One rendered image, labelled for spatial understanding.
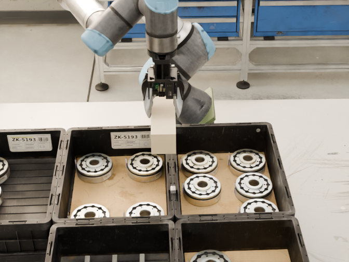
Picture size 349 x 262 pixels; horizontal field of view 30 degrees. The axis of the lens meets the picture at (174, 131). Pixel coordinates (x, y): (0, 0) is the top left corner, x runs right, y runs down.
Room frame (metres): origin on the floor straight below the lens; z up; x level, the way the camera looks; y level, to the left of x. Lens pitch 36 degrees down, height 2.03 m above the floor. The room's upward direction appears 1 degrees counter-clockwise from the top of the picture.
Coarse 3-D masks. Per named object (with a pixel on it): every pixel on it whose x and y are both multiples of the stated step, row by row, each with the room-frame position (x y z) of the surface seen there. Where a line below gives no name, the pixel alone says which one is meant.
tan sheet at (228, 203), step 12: (180, 156) 1.53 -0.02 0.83; (216, 156) 1.53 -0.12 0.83; (228, 156) 1.53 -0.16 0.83; (264, 156) 1.53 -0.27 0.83; (180, 168) 1.48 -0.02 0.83; (228, 168) 1.48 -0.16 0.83; (180, 180) 1.42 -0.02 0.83; (228, 180) 1.42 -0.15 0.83; (180, 192) 1.37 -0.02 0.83; (228, 192) 1.37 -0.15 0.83; (216, 204) 1.32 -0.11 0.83; (228, 204) 1.32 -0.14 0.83; (240, 204) 1.32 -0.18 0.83; (276, 204) 1.32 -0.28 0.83
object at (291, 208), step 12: (276, 144) 1.46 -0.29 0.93; (276, 156) 1.40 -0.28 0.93; (288, 192) 1.25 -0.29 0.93; (288, 204) 1.21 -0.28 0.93; (180, 216) 1.17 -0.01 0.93; (192, 216) 1.17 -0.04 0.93; (204, 216) 1.17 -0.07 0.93; (216, 216) 1.17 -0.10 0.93; (228, 216) 1.17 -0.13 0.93; (240, 216) 1.17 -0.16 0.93; (252, 216) 1.17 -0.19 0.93
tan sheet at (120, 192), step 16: (112, 160) 1.52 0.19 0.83; (112, 176) 1.44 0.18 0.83; (128, 176) 1.44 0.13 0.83; (80, 192) 1.38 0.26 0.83; (96, 192) 1.38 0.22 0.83; (112, 192) 1.37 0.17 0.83; (128, 192) 1.37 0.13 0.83; (144, 192) 1.37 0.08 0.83; (160, 192) 1.37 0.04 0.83; (112, 208) 1.31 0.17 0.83; (128, 208) 1.31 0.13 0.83
